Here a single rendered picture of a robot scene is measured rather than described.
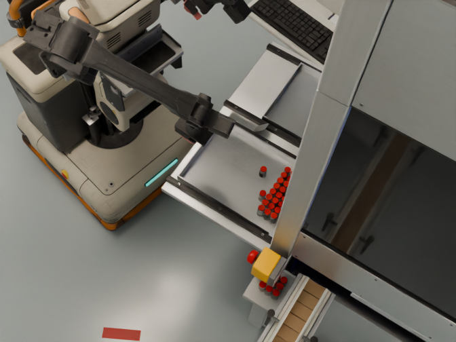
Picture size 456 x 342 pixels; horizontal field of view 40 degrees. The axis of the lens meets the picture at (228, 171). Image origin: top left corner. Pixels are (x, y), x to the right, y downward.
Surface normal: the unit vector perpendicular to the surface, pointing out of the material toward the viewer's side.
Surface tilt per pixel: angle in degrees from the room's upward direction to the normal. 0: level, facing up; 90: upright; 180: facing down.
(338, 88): 90
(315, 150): 90
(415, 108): 90
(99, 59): 52
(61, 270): 0
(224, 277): 0
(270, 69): 0
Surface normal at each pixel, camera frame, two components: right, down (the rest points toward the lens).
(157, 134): 0.04, -0.44
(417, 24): -0.54, 0.75
